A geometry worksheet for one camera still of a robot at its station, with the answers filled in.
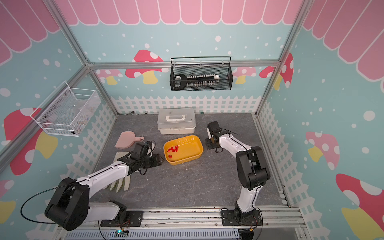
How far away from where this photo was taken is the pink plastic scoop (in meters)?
1.04

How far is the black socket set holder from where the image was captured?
89cm

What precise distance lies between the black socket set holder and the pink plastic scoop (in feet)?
1.48
